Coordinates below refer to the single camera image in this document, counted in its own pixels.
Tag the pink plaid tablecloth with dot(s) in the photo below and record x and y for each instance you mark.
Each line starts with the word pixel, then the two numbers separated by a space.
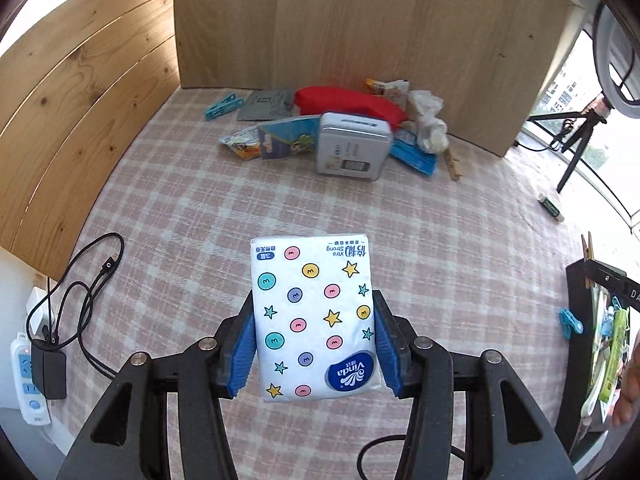
pixel 200 220

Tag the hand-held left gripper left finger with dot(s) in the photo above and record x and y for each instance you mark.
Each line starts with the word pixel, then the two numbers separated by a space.
pixel 242 355

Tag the grey foil packet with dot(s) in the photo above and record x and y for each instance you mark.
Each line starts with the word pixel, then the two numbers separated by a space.
pixel 265 105

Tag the pine plank panel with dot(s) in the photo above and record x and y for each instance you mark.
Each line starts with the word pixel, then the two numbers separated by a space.
pixel 75 110

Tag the teal clothespin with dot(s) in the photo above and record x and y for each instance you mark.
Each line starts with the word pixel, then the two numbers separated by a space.
pixel 222 106

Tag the white crumpled plastic bag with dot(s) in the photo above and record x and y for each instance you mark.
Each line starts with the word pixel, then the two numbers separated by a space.
pixel 427 125

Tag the black tripod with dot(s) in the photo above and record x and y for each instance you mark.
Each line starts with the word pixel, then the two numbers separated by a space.
pixel 572 160

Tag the red pouch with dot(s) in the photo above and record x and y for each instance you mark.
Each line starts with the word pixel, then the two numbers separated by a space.
pixel 345 100

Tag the blue face mask packet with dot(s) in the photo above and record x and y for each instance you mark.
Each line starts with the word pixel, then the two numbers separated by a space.
pixel 415 155

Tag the small snack packet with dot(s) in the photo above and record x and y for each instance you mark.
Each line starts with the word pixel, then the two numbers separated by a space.
pixel 240 144

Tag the blue plastic clip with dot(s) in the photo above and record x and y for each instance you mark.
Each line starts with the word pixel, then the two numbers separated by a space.
pixel 570 322

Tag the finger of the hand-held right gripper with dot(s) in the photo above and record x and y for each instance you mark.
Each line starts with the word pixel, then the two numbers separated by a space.
pixel 607 276

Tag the black tray container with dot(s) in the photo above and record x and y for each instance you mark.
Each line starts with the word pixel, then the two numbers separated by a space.
pixel 577 360

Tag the white tin box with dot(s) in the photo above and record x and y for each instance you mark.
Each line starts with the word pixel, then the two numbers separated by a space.
pixel 352 145

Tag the light blue packet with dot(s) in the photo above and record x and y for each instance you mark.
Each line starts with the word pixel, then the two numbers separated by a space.
pixel 282 135

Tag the dotted white tissue pack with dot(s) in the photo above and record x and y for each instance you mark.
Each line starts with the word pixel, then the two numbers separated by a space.
pixel 312 310

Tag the green tube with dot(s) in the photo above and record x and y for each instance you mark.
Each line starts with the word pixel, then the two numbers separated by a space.
pixel 614 355

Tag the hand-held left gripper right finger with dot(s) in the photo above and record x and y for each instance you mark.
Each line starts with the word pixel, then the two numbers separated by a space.
pixel 387 355

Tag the white plug adapter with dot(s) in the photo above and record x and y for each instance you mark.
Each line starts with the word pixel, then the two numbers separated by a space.
pixel 40 307

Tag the person's right hand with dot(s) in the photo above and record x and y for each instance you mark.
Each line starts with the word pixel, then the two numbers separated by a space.
pixel 627 400

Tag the green white balm stick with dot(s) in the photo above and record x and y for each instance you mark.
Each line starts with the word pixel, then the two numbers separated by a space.
pixel 551 206

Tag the wooden clothespin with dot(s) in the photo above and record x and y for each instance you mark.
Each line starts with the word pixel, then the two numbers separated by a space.
pixel 454 164
pixel 587 250

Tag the black charger block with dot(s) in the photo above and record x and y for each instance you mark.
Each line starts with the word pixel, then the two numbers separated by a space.
pixel 50 375

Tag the light wooden board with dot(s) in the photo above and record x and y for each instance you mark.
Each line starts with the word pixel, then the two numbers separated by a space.
pixel 350 20

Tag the white power strip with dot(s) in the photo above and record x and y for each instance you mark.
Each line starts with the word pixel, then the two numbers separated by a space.
pixel 27 400

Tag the orange white snack wrapper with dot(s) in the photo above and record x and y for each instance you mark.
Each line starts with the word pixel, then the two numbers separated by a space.
pixel 387 90

